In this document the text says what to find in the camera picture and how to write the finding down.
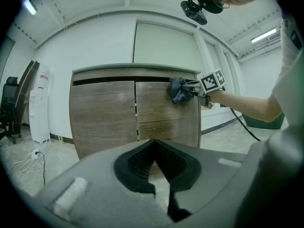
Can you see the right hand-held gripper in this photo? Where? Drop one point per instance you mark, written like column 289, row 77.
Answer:
column 210, row 82

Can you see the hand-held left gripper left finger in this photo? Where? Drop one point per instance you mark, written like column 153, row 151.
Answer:
column 99, row 186

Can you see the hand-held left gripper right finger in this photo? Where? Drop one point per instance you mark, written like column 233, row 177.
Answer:
column 213, row 174

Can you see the dark blue cloth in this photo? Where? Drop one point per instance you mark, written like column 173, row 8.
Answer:
column 179, row 91

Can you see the dark wooden vanity cabinet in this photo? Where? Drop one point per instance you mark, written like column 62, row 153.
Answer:
column 133, row 71

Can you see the person's right forearm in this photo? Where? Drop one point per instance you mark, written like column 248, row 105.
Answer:
column 244, row 106

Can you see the pale roller blind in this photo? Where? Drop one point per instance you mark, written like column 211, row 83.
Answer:
column 164, row 44

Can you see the white power strip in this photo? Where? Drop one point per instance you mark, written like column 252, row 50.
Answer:
column 35, row 153

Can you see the ceiling tube lamp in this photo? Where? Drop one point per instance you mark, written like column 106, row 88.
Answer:
column 263, row 35
column 31, row 6

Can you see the white water dispenser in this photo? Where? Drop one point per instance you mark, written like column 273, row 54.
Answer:
column 39, row 113

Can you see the person's white printed shirt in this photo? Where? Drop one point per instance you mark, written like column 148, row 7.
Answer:
column 289, row 79

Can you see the black office chair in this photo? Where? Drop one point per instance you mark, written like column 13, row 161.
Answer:
column 9, row 108

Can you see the dark wooden boards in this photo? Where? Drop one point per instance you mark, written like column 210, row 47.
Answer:
column 26, row 84

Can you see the black head-mounted camera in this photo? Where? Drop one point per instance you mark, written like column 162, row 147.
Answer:
column 194, row 13

